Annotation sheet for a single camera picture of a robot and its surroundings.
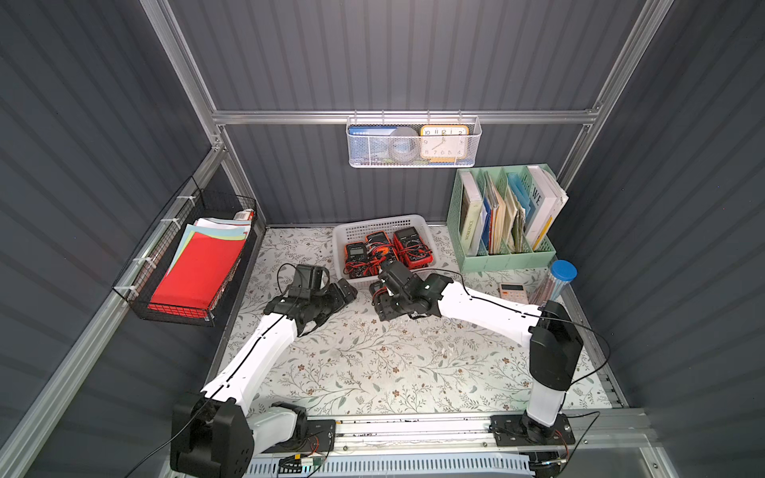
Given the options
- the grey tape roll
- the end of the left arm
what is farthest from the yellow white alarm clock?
the end of the left arm

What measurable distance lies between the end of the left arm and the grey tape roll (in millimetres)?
422

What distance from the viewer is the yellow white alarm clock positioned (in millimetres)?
889

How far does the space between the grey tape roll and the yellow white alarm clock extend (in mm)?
23
